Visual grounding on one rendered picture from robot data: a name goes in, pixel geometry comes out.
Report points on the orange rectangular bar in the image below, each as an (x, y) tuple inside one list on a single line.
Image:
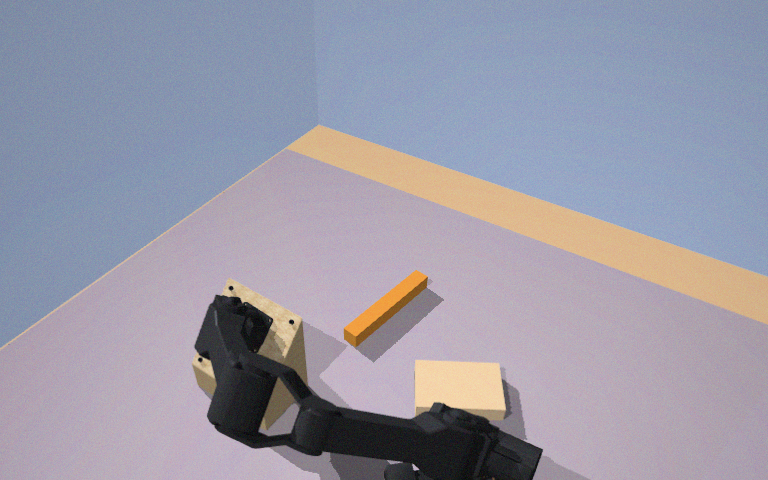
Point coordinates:
[(386, 307)]

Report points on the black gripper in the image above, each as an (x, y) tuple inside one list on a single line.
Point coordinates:
[(405, 471)]

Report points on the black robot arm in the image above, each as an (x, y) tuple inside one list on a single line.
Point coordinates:
[(445, 443)]

